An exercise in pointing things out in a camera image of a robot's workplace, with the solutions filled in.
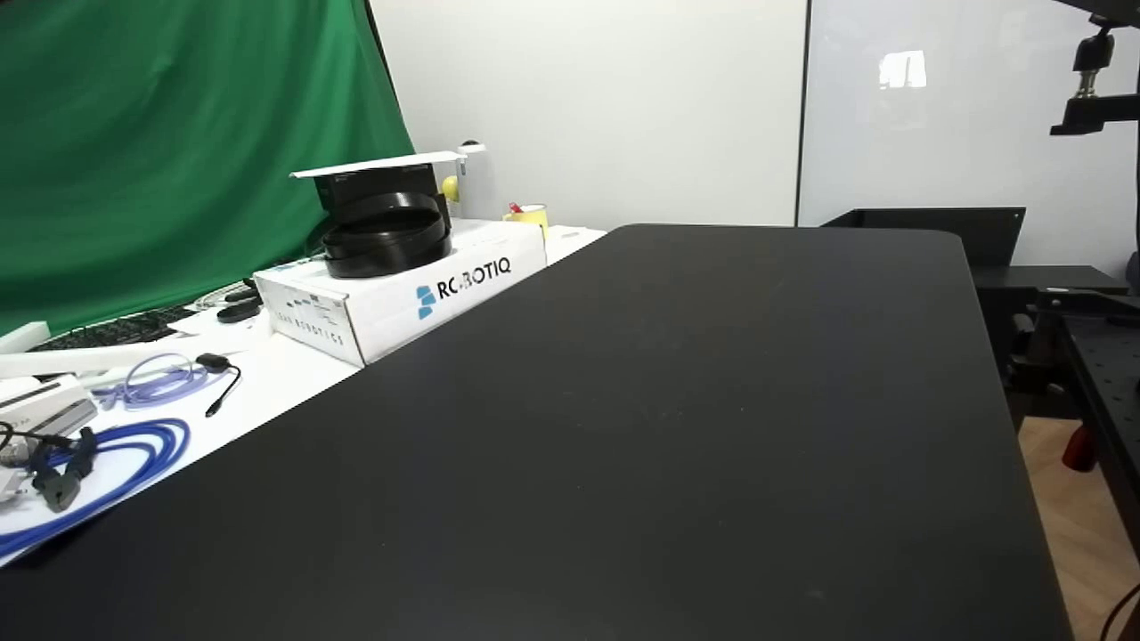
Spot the coil of blue cable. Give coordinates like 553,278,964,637
0,418,192,561

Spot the whiteboard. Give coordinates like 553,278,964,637
797,0,1140,279

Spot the white block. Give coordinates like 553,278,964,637
0,320,53,356

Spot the yellow mug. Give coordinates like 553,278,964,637
502,203,550,239

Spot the white table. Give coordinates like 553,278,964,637
0,223,608,567

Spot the white cardboard box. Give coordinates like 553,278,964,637
253,218,549,369

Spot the black clamp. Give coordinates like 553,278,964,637
29,426,99,514

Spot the white long bar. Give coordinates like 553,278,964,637
0,341,183,381

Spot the white device box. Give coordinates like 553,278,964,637
0,374,99,439

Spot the red knob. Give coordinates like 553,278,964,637
1062,425,1098,474

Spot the black cable with adapter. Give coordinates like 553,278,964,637
195,353,244,418

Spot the stack of black round rings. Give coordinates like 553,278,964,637
322,191,453,280

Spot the white flat sheet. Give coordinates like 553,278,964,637
289,150,468,180

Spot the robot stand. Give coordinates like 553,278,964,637
1005,288,1140,564

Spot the coil of purple cable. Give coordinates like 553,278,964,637
92,353,225,411

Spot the black box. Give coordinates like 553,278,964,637
315,163,444,225

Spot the black keyboard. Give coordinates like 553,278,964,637
30,304,199,353

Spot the green backdrop cloth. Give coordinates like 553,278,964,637
0,0,418,338

